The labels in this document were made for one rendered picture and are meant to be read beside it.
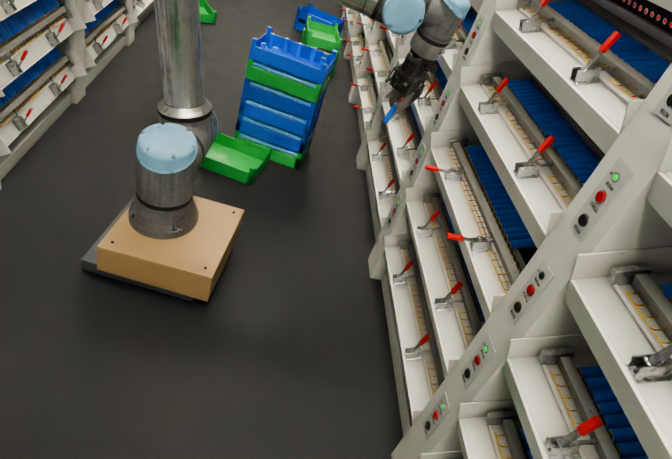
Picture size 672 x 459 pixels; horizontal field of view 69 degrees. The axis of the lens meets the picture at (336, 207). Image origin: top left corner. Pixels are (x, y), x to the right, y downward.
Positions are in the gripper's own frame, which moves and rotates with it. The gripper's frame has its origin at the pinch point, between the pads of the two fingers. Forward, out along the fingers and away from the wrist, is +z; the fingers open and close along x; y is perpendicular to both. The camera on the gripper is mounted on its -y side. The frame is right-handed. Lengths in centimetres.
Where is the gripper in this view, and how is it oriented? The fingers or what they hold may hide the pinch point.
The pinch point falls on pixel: (396, 105)
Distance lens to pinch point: 148.6
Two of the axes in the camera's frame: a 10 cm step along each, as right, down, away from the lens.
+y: -6.4, 4.4, -6.3
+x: 6.9, 6.8, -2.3
